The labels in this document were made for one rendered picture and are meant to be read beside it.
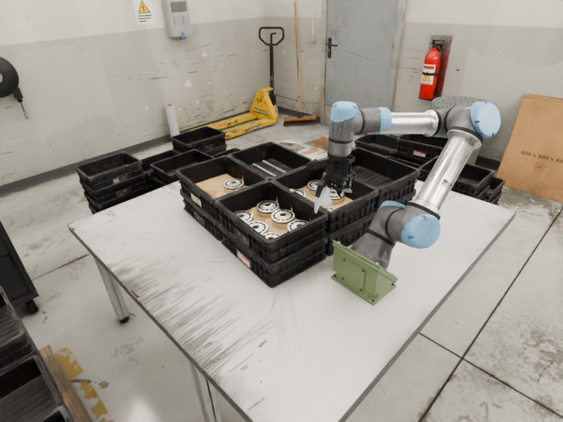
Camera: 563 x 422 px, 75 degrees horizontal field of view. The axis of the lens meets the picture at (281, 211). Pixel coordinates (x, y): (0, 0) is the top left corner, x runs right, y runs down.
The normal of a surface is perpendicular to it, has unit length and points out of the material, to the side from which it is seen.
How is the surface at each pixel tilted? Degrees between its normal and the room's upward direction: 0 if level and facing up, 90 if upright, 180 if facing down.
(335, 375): 0
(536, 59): 90
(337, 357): 0
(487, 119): 63
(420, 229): 75
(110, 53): 90
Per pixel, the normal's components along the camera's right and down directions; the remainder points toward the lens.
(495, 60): -0.71, 0.39
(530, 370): -0.04, -0.85
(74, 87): 0.71, 0.35
